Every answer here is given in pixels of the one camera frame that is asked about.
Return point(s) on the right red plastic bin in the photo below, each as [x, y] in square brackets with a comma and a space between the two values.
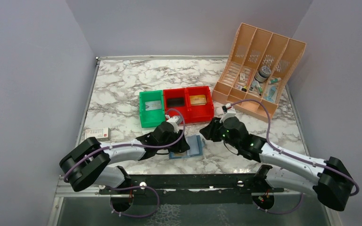
[201, 112]

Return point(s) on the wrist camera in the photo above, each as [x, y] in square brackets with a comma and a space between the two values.
[228, 112]
[175, 121]

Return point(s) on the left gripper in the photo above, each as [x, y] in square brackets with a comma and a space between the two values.
[181, 147]

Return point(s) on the light blue packet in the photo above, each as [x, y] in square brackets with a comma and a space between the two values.
[271, 93]

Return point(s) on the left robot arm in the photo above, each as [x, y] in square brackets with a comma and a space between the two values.
[88, 163]

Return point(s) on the silver card in bin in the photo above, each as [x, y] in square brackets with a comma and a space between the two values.
[153, 105]

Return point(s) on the green tipped tube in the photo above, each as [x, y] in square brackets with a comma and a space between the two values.
[274, 80]

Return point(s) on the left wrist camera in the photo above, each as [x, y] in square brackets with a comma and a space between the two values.
[175, 121]

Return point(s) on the green plastic bin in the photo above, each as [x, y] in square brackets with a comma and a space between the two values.
[150, 119]

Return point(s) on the round grey jar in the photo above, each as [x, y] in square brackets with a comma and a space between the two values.
[262, 74]

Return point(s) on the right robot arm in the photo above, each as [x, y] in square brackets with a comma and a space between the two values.
[329, 180]

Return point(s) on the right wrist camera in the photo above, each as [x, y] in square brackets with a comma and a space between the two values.
[228, 112]

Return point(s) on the peach desk organizer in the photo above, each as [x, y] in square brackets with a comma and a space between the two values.
[253, 48]

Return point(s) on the middle red plastic bin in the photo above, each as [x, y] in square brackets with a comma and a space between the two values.
[180, 92]

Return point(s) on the small items in organizer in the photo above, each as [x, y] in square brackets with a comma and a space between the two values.
[247, 83]

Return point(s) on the small white red box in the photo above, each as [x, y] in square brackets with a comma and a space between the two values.
[101, 134]

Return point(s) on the red plastic bin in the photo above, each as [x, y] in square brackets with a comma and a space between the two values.
[201, 112]
[180, 92]

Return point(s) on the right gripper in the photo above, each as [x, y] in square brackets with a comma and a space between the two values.
[210, 131]

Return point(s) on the black card in bin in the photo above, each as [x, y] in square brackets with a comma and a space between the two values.
[175, 102]

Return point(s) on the blue leather card holder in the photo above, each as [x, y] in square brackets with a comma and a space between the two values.
[196, 144]

